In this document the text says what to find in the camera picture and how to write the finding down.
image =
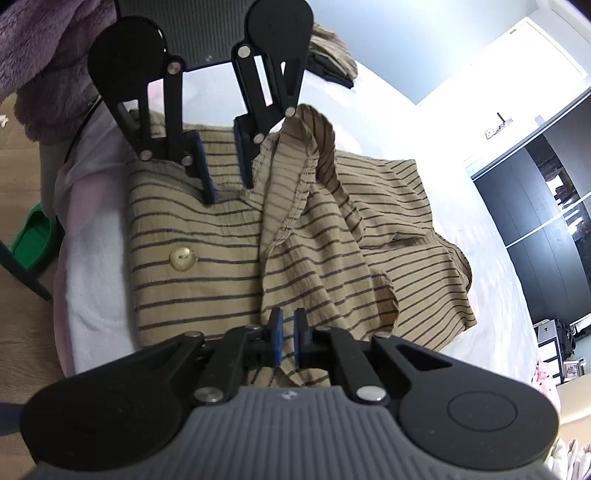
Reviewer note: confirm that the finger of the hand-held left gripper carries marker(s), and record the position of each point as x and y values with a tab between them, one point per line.
207	170
244	157

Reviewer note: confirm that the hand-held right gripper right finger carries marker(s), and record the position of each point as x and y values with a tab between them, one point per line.
300	337

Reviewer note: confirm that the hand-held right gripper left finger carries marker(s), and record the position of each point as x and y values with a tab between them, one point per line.
276	337

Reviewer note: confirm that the brown striped shirt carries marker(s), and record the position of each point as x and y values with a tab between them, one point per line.
323	230

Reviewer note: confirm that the stack of folded clothes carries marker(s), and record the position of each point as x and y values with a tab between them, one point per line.
572	461

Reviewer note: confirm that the black cloth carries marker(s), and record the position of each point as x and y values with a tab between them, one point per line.
330	74

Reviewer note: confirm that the crumpled brown striped garment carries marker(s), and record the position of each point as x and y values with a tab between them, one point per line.
334	46

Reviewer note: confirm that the purple fuzzy robe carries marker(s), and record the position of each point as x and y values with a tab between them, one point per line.
41	55

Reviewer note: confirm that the green slipper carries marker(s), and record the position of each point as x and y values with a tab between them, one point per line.
34	240

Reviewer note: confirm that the dark furniture leg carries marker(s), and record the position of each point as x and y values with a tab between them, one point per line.
23	272

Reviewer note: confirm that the light pink printed pillow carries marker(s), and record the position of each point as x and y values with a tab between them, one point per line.
545	378

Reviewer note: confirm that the white nightstand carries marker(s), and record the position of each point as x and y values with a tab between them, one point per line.
554	341

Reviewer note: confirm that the black sliding wardrobe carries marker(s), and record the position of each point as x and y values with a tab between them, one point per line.
545	221

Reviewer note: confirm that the white door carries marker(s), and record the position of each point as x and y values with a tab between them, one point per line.
508	60

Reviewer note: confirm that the cream padded headboard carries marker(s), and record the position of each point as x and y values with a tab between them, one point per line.
575	406

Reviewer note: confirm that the photo frame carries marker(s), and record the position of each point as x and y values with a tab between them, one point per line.
574	370

